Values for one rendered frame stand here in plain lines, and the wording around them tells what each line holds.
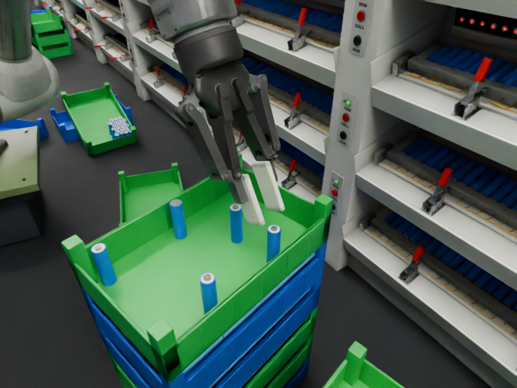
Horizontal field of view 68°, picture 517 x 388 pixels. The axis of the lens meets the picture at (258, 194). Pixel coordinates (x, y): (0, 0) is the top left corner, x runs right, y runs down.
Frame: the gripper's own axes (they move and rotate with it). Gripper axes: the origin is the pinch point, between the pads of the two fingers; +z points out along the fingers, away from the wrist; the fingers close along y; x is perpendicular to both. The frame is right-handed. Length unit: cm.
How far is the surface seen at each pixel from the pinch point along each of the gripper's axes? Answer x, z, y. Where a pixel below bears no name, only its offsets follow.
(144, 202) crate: -86, 16, -20
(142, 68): -143, -28, -71
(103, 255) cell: -11.4, 0.3, 17.6
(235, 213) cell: -5.2, 2.8, 1.0
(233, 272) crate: -4.3, 9.7, 5.3
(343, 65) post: -10.2, -9.1, -40.0
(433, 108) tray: 7.8, 1.3, -36.2
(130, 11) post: -132, -52, -70
